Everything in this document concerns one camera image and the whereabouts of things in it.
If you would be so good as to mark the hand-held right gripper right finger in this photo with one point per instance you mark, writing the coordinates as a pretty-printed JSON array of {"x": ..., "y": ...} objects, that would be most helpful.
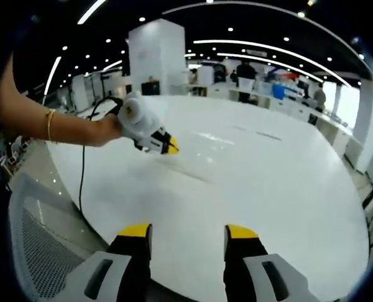
[{"x": 258, "y": 277}]

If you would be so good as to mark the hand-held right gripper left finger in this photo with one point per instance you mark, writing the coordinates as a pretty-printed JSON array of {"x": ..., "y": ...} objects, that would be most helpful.
[{"x": 110, "y": 277}]

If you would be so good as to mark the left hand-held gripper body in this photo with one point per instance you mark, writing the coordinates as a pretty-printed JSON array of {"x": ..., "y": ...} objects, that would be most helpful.
[{"x": 139, "y": 119}]

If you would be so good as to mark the clear resealable bag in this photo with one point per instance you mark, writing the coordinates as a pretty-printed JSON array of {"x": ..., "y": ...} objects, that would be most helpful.
[{"x": 198, "y": 151}]

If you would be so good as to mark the person's left hand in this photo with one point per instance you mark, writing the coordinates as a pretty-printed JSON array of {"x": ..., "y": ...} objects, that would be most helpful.
[{"x": 110, "y": 130}]

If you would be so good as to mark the white square pillar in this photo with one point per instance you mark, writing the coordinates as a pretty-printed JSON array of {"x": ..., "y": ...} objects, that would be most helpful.
[
  {"x": 156, "y": 56},
  {"x": 367, "y": 126}
]

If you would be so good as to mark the grey mesh office chair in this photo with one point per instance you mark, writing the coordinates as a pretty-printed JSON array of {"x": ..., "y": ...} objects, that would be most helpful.
[{"x": 47, "y": 226}]

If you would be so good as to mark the blue storage box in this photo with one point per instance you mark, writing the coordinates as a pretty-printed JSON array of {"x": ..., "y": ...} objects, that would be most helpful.
[{"x": 279, "y": 90}]

